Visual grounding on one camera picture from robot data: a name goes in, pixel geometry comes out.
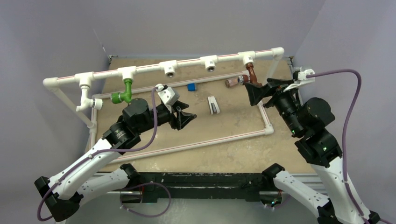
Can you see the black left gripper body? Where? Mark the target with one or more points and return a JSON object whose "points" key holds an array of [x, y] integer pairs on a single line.
{"points": [[174, 122]]}

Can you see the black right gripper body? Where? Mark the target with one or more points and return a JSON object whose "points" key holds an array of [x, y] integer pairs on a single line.
{"points": [[277, 90]]}

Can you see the brown water faucet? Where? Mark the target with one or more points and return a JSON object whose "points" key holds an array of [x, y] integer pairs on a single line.
{"points": [[250, 78]]}

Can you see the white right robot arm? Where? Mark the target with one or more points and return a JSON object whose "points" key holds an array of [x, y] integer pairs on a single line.
{"points": [[307, 123]]}

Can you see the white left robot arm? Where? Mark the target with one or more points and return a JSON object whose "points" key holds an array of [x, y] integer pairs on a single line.
{"points": [[64, 193]]}

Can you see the green water faucet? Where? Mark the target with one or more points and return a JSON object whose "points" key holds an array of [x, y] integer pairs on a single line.
{"points": [[125, 96]]}

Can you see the white water faucet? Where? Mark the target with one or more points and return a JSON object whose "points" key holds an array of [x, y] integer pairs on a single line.
{"points": [[86, 102]]}

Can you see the blue cube block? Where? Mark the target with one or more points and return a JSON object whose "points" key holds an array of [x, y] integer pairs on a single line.
{"points": [[192, 87]]}

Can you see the white stapler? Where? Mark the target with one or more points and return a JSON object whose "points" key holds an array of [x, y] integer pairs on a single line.
{"points": [[213, 105]]}

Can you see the pink capped colourful can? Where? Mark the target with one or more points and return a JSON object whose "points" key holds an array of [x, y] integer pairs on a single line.
{"points": [[231, 82]]}

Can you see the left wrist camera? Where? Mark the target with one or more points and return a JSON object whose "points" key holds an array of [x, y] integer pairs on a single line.
{"points": [[168, 96]]}

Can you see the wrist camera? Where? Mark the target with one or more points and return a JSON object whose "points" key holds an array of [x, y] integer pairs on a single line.
{"points": [[301, 76], [168, 96]]}

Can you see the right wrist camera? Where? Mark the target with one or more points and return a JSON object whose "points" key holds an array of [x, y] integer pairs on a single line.
{"points": [[301, 76]]}

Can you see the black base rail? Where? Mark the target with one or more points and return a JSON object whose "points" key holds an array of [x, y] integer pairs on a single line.
{"points": [[246, 186]]}

